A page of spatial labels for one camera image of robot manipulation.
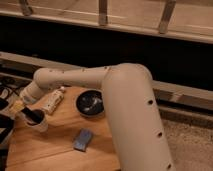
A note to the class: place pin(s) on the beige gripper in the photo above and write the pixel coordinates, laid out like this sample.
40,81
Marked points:
19,106

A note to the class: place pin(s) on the metal window rail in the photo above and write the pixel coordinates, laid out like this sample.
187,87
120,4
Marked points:
179,19

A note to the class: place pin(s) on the black round bowl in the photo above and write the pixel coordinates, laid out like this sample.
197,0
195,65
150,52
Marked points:
90,103

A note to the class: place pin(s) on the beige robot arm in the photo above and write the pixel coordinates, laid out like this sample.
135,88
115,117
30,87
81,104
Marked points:
130,107

